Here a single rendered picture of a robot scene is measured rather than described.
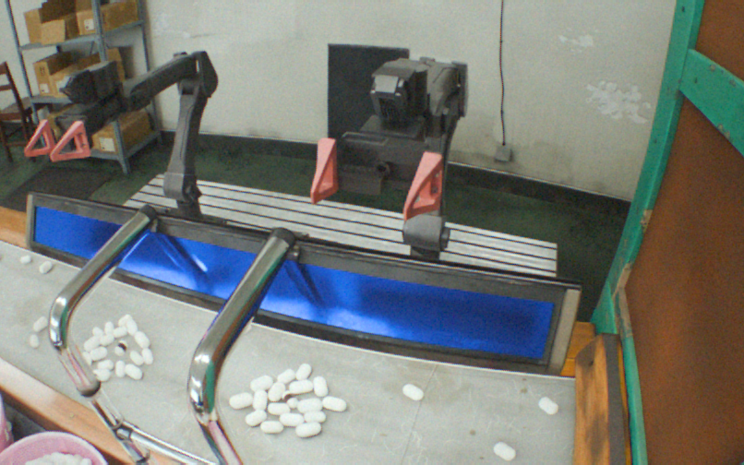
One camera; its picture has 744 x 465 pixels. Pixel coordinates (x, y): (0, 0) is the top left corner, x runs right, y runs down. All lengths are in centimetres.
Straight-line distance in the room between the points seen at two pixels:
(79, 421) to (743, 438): 84
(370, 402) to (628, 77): 211
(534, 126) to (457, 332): 221
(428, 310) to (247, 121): 275
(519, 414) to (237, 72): 261
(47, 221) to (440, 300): 46
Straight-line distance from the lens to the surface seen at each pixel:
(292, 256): 39
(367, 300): 38
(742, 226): 48
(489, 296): 37
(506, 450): 68
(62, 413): 82
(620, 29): 244
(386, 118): 58
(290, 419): 69
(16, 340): 105
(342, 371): 77
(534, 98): 249
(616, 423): 63
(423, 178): 51
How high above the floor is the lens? 134
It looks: 36 degrees down
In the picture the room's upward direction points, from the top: straight up
